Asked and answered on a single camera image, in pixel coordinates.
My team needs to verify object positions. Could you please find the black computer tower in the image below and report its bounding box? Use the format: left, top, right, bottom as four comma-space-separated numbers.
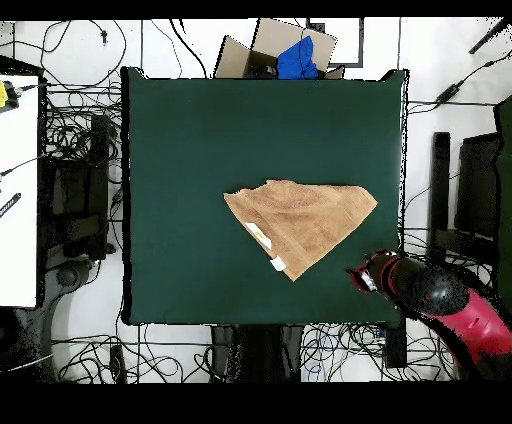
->
41, 114, 111, 261

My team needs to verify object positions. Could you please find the dark green table cloth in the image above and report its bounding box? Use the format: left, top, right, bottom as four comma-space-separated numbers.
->
120, 66, 409, 326

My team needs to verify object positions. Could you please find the black square frame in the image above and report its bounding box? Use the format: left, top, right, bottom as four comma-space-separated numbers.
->
305, 17, 365, 68

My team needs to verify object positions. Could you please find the brown cardboard box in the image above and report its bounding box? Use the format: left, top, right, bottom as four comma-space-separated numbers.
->
213, 17, 346, 80

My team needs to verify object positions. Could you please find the black slanted bar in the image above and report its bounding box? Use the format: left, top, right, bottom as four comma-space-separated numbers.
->
468, 17, 512, 56

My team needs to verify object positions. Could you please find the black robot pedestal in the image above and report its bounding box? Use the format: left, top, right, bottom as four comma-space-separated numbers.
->
210, 324, 306, 383

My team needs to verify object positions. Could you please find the black upright post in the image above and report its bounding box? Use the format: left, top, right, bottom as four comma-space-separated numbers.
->
426, 131, 452, 263

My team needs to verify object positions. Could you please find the black power adapter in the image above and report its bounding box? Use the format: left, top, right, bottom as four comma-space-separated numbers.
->
434, 81, 466, 105

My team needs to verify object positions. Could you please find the blue cloth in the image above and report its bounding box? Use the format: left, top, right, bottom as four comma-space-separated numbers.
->
276, 35, 320, 80

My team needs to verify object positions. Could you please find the tan terry towel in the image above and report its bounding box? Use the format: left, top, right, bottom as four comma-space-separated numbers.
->
222, 178, 379, 282

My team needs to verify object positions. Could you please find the white desk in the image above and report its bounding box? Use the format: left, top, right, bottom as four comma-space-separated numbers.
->
0, 74, 40, 309

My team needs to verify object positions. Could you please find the yellow and black tool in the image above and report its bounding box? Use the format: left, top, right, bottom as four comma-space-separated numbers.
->
0, 80, 20, 110

